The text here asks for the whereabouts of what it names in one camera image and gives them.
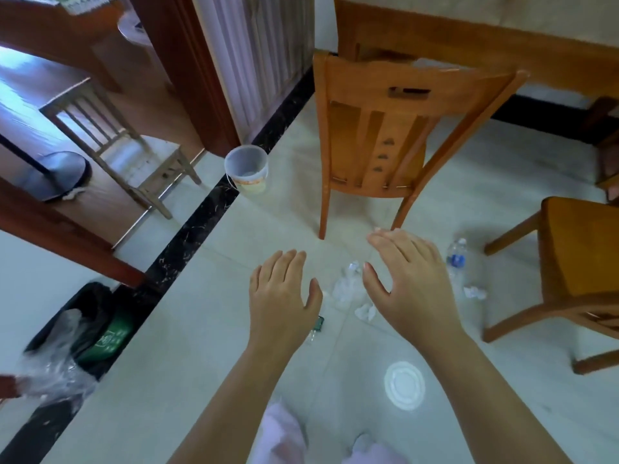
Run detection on person's right hand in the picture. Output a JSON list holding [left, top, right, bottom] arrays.
[[362, 227, 468, 344]]

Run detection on person's left hand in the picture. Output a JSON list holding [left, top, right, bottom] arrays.
[[248, 249, 324, 356]]

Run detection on person's left forearm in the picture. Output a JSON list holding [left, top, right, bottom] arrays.
[[167, 344, 310, 464]]

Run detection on person's right forearm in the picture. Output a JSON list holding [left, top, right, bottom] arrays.
[[417, 329, 576, 464]]

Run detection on small green label bottle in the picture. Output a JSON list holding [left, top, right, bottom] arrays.
[[305, 314, 326, 346]]

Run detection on crushed clear plastic bottle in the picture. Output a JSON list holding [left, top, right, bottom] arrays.
[[331, 260, 369, 313]]

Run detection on blue label water bottle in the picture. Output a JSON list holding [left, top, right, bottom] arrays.
[[445, 237, 469, 286]]

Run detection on translucent plastic bucket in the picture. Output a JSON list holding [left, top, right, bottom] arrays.
[[223, 144, 270, 197]]

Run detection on white round plastic lid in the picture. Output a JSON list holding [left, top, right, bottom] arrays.
[[384, 361, 427, 411]]

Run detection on pale pink trousers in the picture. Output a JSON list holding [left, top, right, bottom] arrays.
[[253, 400, 408, 464]]

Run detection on slatted back wooden chair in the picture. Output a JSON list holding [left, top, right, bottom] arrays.
[[312, 50, 531, 241]]

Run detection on small pale wooden chair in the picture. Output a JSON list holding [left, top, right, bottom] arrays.
[[38, 77, 203, 221]]

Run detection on black lined trash bin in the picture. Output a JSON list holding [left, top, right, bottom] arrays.
[[24, 281, 136, 382]]

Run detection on orange wooden chair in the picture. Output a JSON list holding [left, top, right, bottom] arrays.
[[483, 196, 619, 375]]

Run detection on white ribbed door panel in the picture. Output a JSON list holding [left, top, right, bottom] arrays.
[[192, 0, 315, 141]]

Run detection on clear plastic bag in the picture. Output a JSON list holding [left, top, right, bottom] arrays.
[[14, 308, 98, 409]]

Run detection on black round fan base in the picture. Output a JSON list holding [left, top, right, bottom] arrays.
[[0, 134, 93, 203]]

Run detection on dark wooden chair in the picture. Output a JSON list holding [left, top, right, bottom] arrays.
[[579, 95, 619, 204]]

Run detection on wooden dining table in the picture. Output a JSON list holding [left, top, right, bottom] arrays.
[[333, 0, 619, 100]]

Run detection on dark brown wooden furniture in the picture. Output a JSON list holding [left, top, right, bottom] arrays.
[[0, 0, 129, 93]]

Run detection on green patterned cloth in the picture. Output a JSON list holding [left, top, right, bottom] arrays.
[[48, 0, 122, 15]]

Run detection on brown wooden door frame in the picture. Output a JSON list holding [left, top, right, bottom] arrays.
[[0, 0, 241, 288]]

